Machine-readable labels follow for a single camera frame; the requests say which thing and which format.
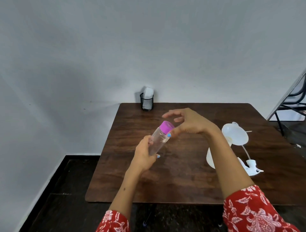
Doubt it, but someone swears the black metal chair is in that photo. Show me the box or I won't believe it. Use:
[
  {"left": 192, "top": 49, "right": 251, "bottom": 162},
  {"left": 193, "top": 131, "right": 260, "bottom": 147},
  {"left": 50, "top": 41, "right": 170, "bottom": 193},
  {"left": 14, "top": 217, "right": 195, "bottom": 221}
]
[{"left": 274, "top": 72, "right": 306, "bottom": 137}]

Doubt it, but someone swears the red floral sleeve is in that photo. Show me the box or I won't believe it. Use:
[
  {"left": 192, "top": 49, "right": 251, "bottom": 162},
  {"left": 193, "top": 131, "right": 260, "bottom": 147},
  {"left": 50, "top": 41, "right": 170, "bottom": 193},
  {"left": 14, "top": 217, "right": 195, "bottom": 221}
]
[
  {"left": 222, "top": 185, "right": 301, "bottom": 232},
  {"left": 96, "top": 210, "right": 131, "bottom": 232}
]

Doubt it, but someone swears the red floral right sleeve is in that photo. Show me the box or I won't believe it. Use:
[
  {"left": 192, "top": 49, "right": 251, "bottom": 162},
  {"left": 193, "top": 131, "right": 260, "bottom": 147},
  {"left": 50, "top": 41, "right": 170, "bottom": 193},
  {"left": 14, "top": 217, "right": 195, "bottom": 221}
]
[{"left": 222, "top": 185, "right": 301, "bottom": 232}]

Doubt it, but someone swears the white plastic funnel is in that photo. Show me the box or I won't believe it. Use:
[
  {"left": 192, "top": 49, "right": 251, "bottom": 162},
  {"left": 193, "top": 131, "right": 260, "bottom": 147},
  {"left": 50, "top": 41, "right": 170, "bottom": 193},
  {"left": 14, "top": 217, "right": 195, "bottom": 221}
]
[{"left": 221, "top": 122, "right": 249, "bottom": 147}]

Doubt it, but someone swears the pink bottle cap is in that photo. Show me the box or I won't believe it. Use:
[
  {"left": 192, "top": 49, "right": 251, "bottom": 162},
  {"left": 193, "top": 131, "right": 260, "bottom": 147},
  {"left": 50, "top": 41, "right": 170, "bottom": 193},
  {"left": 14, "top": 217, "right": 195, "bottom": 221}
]
[{"left": 159, "top": 121, "right": 175, "bottom": 133}]

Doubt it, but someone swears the person's right hand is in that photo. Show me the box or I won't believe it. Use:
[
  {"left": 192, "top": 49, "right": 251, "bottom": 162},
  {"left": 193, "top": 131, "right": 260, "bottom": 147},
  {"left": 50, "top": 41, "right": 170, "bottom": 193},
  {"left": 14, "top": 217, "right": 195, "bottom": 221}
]
[{"left": 162, "top": 108, "right": 217, "bottom": 139}]

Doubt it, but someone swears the clear plastic bottle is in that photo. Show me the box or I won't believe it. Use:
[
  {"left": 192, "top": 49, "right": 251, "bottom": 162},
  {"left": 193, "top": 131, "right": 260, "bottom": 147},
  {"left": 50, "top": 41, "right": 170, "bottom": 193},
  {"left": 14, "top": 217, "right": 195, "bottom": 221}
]
[{"left": 148, "top": 127, "right": 171, "bottom": 156}]

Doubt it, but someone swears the white folded paper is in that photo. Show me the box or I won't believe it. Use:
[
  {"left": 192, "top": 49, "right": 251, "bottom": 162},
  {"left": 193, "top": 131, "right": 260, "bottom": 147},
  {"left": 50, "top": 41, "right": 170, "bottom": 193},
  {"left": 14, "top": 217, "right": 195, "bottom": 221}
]
[{"left": 143, "top": 87, "right": 154, "bottom": 100}]

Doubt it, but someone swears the grey leaning panel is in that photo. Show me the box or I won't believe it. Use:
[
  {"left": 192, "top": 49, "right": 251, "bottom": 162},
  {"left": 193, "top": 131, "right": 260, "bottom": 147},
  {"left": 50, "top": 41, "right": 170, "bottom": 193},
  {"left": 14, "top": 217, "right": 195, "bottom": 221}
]
[{"left": 266, "top": 68, "right": 306, "bottom": 120}]

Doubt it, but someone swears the person's left hand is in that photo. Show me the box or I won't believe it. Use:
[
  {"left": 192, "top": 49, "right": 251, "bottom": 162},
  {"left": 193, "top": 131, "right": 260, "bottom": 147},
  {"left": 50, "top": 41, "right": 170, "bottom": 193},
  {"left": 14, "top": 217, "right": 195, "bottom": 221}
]
[{"left": 130, "top": 135, "right": 161, "bottom": 173}]

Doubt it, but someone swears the white plastic container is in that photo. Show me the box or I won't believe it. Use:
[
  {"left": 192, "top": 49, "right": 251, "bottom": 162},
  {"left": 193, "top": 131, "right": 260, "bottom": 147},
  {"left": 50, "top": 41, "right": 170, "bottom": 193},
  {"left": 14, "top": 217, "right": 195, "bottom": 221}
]
[{"left": 206, "top": 147, "right": 216, "bottom": 170}]

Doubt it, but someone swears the black mesh pen holder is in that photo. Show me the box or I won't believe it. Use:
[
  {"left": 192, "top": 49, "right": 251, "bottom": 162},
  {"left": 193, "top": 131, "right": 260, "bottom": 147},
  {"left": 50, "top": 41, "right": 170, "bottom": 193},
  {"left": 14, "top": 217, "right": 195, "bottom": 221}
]
[{"left": 140, "top": 93, "right": 154, "bottom": 111}]

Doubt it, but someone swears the person's right forearm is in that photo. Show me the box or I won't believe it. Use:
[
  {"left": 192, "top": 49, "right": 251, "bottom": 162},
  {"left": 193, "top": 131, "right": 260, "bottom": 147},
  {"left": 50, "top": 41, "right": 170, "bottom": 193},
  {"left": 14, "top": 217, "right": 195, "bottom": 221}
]
[{"left": 204, "top": 126, "right": 255, "bottom": 200}]

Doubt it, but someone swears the person's left forearm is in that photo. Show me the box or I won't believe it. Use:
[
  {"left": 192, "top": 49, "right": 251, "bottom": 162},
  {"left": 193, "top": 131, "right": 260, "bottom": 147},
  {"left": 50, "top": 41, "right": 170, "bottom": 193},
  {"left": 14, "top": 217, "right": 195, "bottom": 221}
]
[{"left": 109, "top": 167, "right": 144, "bottom": 219}]

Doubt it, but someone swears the white trigger sprayer with tube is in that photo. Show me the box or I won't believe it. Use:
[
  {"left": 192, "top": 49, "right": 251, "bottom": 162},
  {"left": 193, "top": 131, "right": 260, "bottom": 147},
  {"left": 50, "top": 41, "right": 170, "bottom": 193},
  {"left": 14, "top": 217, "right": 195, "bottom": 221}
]
[{"left": 237, "top": 145, "right": 264, "bottom": 177}]

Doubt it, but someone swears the red floral left sleeve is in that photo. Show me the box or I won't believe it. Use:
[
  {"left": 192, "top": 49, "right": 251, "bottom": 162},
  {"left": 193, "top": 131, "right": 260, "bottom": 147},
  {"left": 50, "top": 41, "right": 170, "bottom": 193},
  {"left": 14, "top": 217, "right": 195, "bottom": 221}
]
[{"left": 96, "top": 210, "right": 131, "bottom": 232}]

